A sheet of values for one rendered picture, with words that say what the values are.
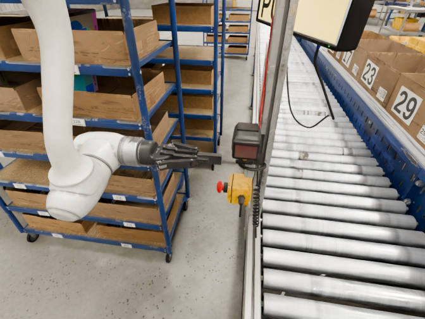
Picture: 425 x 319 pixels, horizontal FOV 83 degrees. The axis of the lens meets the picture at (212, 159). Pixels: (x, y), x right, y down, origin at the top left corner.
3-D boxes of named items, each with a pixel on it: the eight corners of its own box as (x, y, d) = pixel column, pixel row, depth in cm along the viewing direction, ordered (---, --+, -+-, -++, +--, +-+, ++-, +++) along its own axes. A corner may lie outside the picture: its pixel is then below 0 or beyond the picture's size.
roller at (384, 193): (256, 179, 99) (257, 172, 95) (393, 193, 93) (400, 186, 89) (256, 190, 96) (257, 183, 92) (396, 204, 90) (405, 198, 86)
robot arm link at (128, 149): (128, 130, 74) (147, 131, 73) (134, 154, 79) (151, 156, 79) (114, 146, 67) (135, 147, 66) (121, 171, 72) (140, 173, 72)
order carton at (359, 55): (339, 64, 175) (346, 38, 165) (382, 66, 172) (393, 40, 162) (356, 81, 144) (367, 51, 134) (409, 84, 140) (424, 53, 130)
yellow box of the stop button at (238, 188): (224, 187, 81) (225, 171, 77) (250, 190, 80) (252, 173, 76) (219, 221, 69) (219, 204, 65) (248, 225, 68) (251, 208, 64)
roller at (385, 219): (257, 210, 82) (255, 214, 86) (424, 229, 75) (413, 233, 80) (257, 196, 84) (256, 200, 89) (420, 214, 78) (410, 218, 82)
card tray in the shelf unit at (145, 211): (89, 213, 132) (83, 200, 126) (115, 177, 156) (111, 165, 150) (160, 222, 127) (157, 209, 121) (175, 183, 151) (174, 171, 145)
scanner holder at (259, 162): (239, 152, 65) (241, 132, 61) (265, 154, 64) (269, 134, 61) (236, 175, 57) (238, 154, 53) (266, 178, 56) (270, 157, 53)
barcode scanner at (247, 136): (228, 179, 56) (231, 137, 51) (232, 156, 66) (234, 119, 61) (257, 181, 55) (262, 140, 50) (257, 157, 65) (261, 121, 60)
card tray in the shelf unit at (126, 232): (100, 235, 144) (95, 225, 138) (121, 199, 168) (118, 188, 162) (165, 243, 139) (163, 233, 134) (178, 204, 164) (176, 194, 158)
